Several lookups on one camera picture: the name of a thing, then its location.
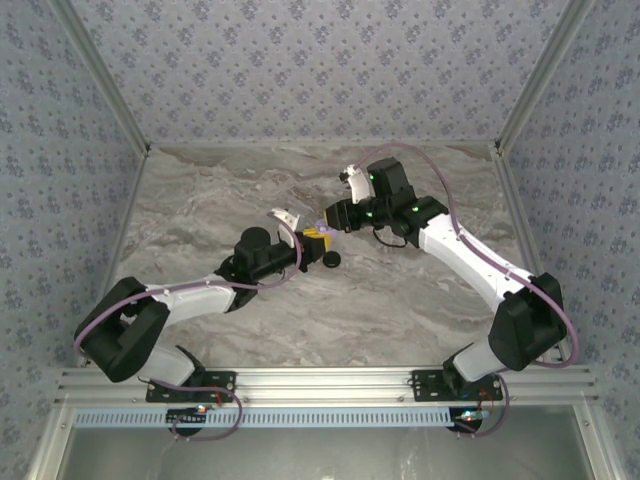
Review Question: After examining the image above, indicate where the small black controller board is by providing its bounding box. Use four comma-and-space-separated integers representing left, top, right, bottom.
166, 405, 210, 427
452, 407, 489, 432

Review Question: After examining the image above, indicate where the grey metal panel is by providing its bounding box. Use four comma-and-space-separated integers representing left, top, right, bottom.
29, 404, 619, 480

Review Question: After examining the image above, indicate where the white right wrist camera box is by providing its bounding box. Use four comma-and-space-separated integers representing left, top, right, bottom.
339, 166, 374, 206

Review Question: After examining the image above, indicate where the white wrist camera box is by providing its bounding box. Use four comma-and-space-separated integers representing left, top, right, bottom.
266, 207, 303, 251
339, 166, 374, 206

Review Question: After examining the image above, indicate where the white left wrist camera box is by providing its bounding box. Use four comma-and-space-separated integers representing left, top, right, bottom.
266, 207, 303, 251

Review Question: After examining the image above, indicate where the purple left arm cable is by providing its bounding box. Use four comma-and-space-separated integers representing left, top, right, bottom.
73, 212, 305, 443

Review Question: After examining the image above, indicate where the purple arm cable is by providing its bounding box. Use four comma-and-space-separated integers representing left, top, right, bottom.
355, 143, 580, 439
73, 212, 305, 443

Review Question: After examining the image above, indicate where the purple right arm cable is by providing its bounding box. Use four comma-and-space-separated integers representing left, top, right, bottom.
355, 143, 580, 439

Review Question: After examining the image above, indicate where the aluminium table side rail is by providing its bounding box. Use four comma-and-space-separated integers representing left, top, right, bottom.
74, 147, 151, 369
492, 147, 572, 365

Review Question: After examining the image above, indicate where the aluminium mounting rail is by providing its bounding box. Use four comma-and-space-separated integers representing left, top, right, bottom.
54, 366, 600, 405

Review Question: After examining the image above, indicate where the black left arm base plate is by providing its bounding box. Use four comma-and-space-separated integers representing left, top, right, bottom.
145, 371, 238, 404

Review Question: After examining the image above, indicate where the light blue slotted cable duct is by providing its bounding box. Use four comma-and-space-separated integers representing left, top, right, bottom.
72, 407, 459, 429

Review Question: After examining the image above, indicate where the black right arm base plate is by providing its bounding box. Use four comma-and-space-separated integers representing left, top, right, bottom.
410, 369, 504, 403

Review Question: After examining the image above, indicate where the aluminium frame post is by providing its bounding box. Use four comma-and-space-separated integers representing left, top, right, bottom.
49, 0, 152, 154
493, 0, 599, 152

